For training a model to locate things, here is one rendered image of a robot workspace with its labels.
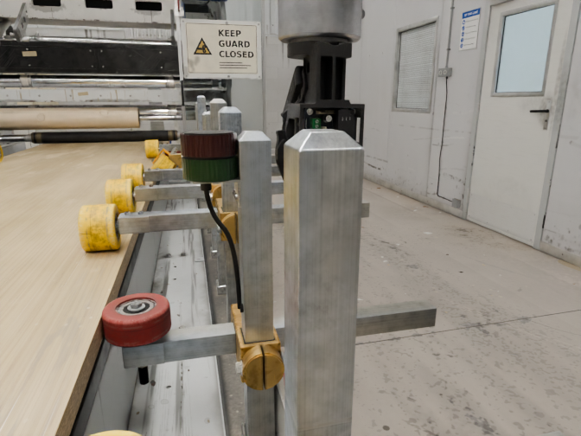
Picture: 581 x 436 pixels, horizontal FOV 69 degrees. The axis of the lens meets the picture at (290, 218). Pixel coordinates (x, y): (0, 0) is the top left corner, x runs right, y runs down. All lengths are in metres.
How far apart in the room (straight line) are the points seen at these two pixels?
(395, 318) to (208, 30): 2.35
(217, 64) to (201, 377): 2.13
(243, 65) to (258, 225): 2.32
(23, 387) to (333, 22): 0.45
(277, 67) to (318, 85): 8.98
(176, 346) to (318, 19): 0.42
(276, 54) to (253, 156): 8.99
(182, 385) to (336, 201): 0.73
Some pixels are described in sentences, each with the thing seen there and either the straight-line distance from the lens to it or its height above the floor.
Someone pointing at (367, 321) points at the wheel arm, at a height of 0.85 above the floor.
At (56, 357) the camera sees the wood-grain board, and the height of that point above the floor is 0.90.
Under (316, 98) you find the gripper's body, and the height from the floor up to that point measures 1.16.
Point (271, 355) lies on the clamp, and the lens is 0.52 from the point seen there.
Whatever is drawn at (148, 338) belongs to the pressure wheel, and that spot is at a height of 0.88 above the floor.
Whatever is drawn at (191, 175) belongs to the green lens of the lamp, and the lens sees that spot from 0.45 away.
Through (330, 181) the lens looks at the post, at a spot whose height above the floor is 1.11.
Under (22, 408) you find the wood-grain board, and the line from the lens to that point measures 0.46.
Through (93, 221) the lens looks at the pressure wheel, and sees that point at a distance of 0.77.
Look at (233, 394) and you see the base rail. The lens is 0.74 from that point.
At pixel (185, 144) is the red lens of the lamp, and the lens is 0.45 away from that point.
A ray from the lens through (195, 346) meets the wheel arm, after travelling 0.58.
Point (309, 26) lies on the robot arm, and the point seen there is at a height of 1.22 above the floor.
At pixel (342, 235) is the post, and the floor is 1.08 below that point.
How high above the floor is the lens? 1.15
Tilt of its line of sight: 16 degrees down
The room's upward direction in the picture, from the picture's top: straight up
